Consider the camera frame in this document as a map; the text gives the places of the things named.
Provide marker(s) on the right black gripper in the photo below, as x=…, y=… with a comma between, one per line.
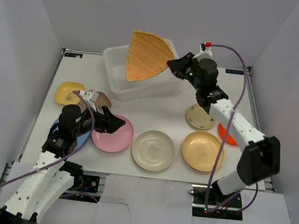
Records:
x=178, y=66

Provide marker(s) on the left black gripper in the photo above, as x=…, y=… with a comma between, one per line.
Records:
x=102, y=122

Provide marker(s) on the pink round plate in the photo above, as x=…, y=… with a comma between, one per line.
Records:
x=117, y=141

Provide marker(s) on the woven bamboo fan tray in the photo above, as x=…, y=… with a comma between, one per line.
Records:
x=147, y=56

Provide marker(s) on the tan round plate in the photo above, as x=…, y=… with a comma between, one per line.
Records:
x=200, y=149

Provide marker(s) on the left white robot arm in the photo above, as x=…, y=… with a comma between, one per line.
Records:
x=52, y=173

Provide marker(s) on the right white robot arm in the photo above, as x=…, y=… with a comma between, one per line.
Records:
x=260, y=154

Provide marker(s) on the white plastic bin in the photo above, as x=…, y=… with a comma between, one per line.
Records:
x=115, y=59

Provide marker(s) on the brown square plate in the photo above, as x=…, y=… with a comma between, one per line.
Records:
x=102, y=100

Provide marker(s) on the blue round plate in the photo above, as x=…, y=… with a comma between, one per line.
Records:
x=81, y=140

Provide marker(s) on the yellow square plate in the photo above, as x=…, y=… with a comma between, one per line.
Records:
x=64, y=94

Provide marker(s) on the small floral cream plate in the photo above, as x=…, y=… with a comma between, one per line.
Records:
x=199, y=118

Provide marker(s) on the cream round plate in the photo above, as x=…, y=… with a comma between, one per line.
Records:
x=153, y=151

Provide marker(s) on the orange round plate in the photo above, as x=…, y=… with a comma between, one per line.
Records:
x=222, y=131

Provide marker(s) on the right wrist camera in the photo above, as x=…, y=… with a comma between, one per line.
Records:
x=205, y=51

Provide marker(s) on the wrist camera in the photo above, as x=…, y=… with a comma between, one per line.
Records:
x=89, y=98
x=205, y=51

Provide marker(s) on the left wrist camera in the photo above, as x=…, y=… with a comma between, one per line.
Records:
x=89, y=98

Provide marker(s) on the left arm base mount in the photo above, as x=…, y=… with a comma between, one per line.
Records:
x=85, y=190

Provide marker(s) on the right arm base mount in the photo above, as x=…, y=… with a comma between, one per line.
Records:
x=228, y=211

